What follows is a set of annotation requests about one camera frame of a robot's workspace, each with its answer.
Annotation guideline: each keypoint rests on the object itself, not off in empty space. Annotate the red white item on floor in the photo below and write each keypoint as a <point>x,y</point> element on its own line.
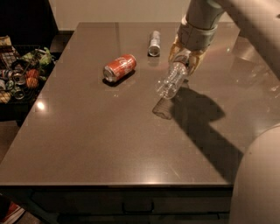
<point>10,213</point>

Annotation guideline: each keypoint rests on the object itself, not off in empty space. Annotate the silver slim can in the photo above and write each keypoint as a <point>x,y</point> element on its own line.
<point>154,44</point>

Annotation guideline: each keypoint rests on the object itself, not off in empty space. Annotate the dark cabinet drawer handle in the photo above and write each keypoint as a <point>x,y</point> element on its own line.
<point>138,207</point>

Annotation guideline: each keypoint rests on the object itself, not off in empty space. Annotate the black wire basket of cans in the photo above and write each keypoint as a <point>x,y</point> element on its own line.
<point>24,70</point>

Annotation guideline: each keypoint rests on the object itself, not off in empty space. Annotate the orange soda can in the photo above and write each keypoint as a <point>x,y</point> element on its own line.
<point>120,67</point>

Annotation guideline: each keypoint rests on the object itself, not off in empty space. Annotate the clear plastic water bottle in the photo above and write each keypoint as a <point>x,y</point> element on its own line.
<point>169,85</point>

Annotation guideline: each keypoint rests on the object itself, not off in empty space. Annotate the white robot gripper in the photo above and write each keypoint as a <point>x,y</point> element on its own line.
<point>194,38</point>

